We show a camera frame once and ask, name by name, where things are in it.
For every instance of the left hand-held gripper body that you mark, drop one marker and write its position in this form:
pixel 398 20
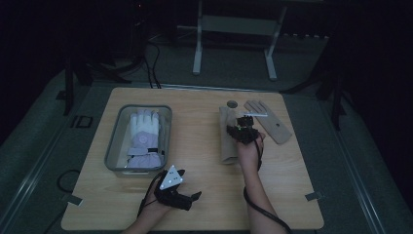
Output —
pixel 170 178

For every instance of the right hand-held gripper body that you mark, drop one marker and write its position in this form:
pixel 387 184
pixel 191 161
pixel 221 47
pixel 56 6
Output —
pixel 247 135

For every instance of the plain beige knit glove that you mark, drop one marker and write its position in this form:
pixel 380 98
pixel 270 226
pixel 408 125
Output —
pixel 227 146

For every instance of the purple and white winter glove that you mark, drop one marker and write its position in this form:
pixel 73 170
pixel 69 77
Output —
pixel 144 139

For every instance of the grey plastic bin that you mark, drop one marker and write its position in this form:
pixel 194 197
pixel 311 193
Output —
pixel 117 143

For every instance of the person's right hand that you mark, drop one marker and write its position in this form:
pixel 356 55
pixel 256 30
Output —
pixel 249 154

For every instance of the person's left hand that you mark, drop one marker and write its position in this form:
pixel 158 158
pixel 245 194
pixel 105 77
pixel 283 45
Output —
pixel 156 209

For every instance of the beige knit glove with button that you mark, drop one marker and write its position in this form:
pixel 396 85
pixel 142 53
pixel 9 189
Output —
pixel 271 126

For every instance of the round grey table grommet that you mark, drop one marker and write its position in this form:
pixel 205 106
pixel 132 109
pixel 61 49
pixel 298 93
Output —
pixel 232 104

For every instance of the grey tape piece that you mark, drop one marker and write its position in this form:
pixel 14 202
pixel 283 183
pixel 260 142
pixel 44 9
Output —
pixel 313 196
pixel 74 199

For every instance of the black tripod stand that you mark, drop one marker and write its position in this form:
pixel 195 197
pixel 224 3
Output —
pixel 68 87
pixel 336 97

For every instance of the white metal stand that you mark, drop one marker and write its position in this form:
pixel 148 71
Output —
pixel 238 25

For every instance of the pale power strip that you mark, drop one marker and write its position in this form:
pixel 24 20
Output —
pixel 305 35

